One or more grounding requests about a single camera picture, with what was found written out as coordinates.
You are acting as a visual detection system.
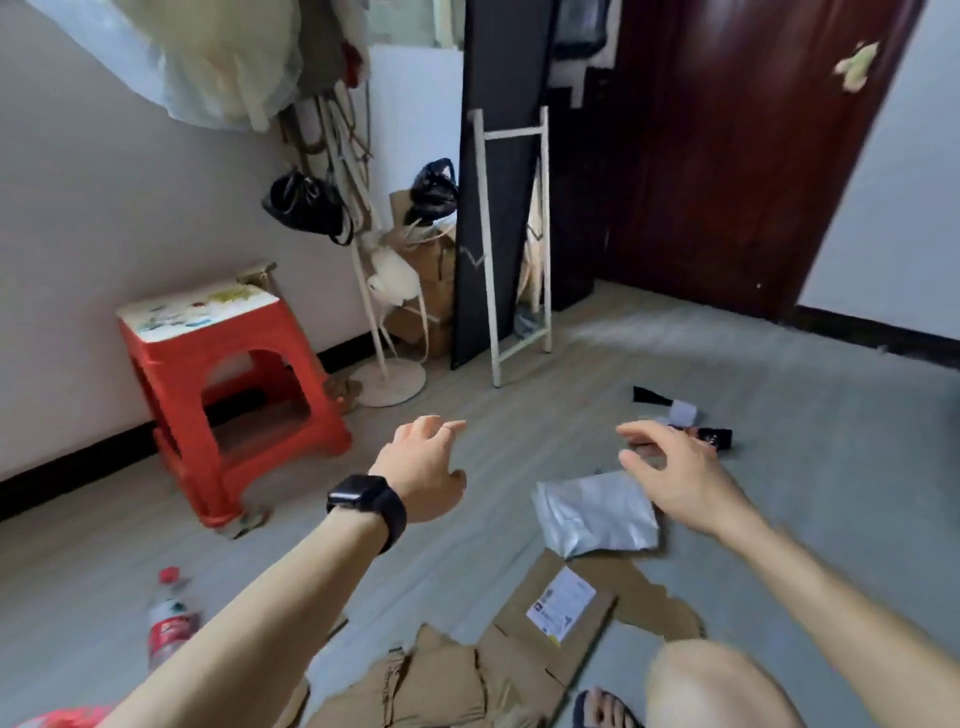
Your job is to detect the person's left hand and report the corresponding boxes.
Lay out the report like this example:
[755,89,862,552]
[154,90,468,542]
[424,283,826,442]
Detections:
[367,414,468,525]

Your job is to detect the person's right hand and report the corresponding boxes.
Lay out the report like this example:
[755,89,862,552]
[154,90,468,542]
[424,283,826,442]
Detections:
[615,420,744,537]

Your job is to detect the person's right forearm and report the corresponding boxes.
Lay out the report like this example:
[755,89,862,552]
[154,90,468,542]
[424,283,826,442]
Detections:
[714,498,960,728]

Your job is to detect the person's left forearm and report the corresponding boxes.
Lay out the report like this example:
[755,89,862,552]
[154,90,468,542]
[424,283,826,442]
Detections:
[97,508,393,728]

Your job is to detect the grey plastic mailer bag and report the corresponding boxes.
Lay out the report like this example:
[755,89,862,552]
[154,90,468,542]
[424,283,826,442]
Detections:
[531,471,662,561]

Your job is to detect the black smartwatch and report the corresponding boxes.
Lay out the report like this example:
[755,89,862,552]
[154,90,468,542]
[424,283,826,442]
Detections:
[326,474,408,555]

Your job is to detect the white coat stand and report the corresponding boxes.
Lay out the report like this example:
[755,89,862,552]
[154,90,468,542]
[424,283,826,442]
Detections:
[318,90,429,409]

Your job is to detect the white shipping label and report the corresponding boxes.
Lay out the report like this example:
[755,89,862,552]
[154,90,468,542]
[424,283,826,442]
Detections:
[525,566,598,646]

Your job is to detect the stacked brown cardboard boxes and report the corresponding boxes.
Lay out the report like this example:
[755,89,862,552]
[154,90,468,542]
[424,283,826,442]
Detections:
[382,187,460,361]

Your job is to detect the flattened brown cardboard box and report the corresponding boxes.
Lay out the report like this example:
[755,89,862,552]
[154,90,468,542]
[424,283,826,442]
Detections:
[303,551,706,728]

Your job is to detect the white hanging hat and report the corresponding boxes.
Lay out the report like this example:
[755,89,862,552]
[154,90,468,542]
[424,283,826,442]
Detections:
[364,246,423,307]

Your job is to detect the person's bare knee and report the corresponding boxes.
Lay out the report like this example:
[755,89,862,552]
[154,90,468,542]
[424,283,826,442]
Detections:
[645,639,808,728]

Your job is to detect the person's foot in black sandal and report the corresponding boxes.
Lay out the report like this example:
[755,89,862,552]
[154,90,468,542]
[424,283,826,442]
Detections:
[573,686,648,728]

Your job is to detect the black plastic bag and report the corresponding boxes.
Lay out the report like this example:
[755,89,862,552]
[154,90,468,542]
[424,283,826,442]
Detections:
[405,157,460,227]

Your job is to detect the tall black board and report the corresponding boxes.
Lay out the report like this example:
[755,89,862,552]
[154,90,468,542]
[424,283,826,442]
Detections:
[450,0,561,370]

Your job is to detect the red plastic stool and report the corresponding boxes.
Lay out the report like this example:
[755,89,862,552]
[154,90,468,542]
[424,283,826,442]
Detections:
[116,281,354,530]

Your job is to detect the clear bottle with red label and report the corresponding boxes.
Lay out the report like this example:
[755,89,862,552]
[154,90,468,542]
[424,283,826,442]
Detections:
[146,567,202,673]

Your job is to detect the black handbag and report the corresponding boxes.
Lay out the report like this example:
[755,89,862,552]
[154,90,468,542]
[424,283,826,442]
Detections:
[261,168,356,248]

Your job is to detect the dark brown wooden door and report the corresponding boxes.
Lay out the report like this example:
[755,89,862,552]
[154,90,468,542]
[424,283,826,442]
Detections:
[600,0,928,324]

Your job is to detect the pale sticker on door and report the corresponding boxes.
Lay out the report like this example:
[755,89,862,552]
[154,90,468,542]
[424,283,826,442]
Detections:
[834,41,881,95]

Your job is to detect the hanging pale clothes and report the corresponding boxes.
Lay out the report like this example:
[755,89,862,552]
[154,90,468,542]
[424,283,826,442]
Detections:
[22,0,303,134]

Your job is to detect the white frame stand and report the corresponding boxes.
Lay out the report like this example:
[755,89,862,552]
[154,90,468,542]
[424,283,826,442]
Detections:
[468,106,555,389]

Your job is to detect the beige hanging straps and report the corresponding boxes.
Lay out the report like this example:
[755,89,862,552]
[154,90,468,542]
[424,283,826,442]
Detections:
[279,81,376,230]

